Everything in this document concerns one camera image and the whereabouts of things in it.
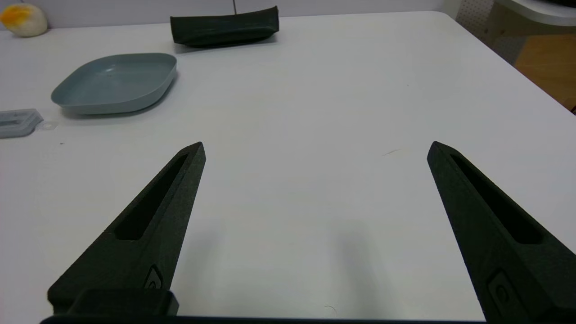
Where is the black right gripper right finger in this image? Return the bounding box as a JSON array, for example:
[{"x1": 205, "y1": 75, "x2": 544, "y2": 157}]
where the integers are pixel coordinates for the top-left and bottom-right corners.
[{"x1": 427, "y1": 141, "x2": 576, "y2": 324}]

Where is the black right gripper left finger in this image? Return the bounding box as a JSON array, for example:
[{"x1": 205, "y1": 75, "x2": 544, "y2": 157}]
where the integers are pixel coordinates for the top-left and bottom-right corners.
[{"x1": 47, "y1": 142, "x2": 207, "y2": 316}]

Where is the grey-blue square dish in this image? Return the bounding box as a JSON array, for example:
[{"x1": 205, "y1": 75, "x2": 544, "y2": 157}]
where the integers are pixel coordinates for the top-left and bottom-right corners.
[{"x1": 51, "y1": 53, "x2": 178, "y2": 115}]

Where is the clear plastic tool case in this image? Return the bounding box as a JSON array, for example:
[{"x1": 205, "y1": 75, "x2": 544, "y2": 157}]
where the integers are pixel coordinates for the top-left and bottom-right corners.
[{"x1": 0, "y1": 108, "x2": 44, "y2": 139}]

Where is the black folded pouch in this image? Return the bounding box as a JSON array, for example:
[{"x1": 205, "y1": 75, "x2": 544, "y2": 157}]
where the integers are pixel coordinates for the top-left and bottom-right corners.
[{"x1": 170, "y1": 6, "x2": 279, "y2": 48}]

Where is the white side table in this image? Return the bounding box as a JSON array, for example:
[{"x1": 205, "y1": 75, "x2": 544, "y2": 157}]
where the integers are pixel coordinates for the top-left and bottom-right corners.
[{"x1": 493, "y1": 0, "x2": 576, "y2": 27}]

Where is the white orange plush ball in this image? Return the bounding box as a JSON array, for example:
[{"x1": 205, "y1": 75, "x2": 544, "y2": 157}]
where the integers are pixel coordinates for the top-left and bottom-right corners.
[{"x1": 0, "y1": 4, "x2": 48, "y2": 37}]

